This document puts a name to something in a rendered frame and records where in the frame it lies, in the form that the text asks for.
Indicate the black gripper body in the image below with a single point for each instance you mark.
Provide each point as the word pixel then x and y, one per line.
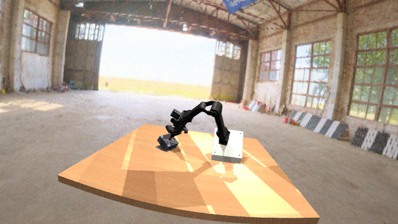
pixel 178 127

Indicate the grey sloped panel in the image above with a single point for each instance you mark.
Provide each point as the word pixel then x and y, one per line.
pixel 166 144

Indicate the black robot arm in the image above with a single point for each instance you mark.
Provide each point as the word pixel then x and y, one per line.
pixel 185 117

